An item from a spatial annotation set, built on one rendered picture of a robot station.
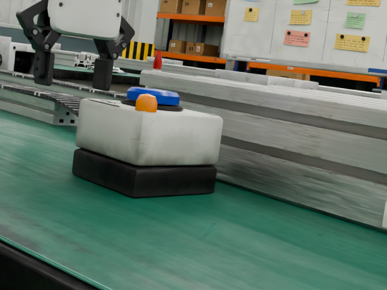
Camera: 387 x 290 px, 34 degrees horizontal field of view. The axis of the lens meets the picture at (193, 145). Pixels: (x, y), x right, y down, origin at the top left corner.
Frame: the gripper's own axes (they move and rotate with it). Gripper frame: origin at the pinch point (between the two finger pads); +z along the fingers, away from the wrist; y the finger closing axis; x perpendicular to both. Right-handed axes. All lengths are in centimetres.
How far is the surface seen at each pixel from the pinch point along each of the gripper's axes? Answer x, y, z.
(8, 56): -74, -29, 0
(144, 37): -624, -504, -33
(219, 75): 11.4, -14.0, -2.6
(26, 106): -8.7, 1.3, 4.8
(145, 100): 35.0, 16.6, -0.7
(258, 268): 49, 20, 6
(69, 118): -0.5, -0.4, 5.2
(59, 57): -263, -158, 2
